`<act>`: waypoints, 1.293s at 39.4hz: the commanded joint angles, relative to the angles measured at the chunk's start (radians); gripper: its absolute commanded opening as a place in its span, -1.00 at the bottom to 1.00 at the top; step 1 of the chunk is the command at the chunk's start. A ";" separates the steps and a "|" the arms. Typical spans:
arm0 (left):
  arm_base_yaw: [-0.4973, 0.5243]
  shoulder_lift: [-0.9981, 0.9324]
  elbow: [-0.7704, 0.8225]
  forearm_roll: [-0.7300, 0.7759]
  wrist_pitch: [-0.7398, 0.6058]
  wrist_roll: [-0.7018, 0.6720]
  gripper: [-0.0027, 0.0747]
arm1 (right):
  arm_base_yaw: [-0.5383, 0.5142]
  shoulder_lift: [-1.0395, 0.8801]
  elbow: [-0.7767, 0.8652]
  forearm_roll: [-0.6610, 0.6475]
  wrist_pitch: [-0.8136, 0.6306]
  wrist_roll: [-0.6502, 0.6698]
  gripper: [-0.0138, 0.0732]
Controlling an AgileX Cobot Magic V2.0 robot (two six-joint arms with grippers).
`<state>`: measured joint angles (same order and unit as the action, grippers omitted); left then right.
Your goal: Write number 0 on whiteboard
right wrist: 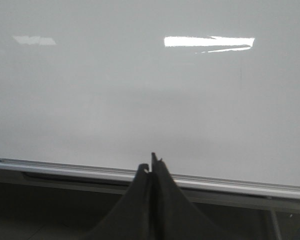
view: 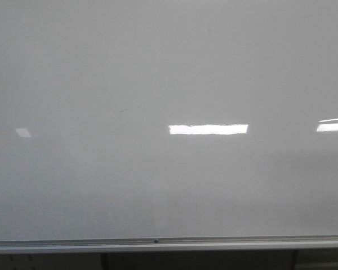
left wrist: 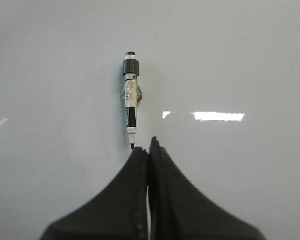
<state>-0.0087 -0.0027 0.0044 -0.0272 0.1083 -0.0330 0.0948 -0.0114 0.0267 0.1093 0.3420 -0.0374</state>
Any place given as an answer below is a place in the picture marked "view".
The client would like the white whiteboard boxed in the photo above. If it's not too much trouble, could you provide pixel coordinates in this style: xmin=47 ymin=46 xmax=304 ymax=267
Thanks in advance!
xmin=0 ymin=1 xmax=338 ymax=254

